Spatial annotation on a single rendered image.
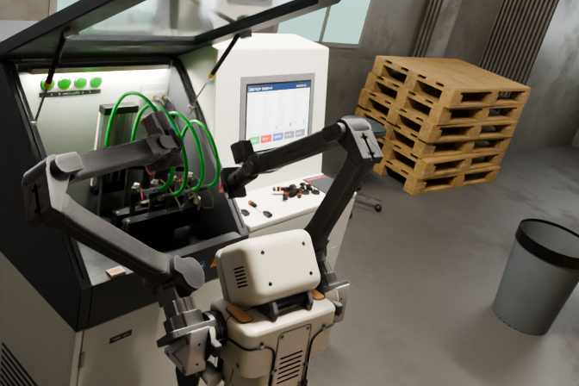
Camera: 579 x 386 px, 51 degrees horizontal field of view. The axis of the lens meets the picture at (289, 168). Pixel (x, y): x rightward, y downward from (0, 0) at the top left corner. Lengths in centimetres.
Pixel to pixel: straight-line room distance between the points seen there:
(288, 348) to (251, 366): 11
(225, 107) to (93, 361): 102
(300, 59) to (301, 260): 138
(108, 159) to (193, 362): 49
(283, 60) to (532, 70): 521
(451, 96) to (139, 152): 411
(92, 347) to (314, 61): 150
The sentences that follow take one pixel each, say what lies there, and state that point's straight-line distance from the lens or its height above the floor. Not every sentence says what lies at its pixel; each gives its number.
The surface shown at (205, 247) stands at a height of 95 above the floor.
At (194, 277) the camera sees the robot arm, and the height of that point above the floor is 128.
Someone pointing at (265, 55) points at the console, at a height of 152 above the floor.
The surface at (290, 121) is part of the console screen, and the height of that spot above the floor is 124.
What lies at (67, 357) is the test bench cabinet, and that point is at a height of 67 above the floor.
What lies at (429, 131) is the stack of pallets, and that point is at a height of 62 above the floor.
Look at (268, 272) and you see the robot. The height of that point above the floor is 134.
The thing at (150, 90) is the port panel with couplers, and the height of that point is 133.
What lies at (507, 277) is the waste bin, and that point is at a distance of 417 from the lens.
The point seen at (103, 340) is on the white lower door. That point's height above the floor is 71.
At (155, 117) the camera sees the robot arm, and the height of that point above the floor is 150.
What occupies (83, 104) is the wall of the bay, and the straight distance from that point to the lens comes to 227.
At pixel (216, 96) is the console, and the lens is 232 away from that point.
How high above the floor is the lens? 208
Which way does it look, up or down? 23 degrees down
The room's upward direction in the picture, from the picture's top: 14 degrees clockwise
